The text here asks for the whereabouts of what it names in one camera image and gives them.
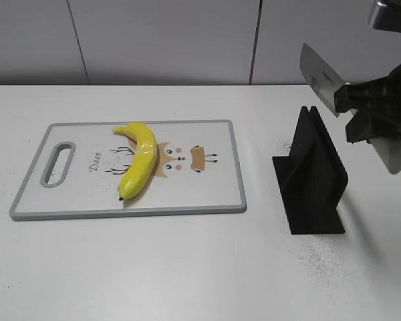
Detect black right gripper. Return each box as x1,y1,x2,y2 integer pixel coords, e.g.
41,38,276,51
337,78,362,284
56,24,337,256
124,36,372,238
334,64,401,143

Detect white-handled kitchen knife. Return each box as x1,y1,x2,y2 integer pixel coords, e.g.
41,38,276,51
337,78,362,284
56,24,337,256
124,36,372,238
299,43,401,175

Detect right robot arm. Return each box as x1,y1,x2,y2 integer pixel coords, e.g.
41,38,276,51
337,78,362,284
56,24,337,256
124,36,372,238
334,1,401,143

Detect yellow plastic banana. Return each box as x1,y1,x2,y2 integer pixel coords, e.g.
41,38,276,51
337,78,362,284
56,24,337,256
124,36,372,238
114,122,158,201

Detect black knife stand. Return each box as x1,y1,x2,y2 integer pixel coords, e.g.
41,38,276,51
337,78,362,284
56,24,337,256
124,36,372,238
272,106,348,235

